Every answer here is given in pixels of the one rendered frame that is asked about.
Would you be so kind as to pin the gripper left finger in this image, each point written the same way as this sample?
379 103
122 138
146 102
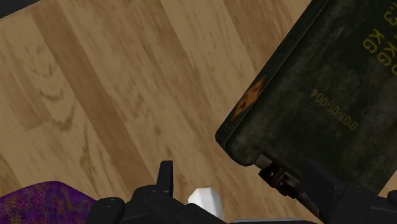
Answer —
145 201

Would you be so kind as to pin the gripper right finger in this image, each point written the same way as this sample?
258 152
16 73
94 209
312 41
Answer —
350 204

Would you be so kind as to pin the small white faceted object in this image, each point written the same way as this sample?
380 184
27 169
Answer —
206 201

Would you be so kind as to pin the purple patterned upholstered furniture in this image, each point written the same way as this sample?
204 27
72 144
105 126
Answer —
40 204

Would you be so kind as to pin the dark green robot stand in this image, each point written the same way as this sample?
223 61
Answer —
310 93

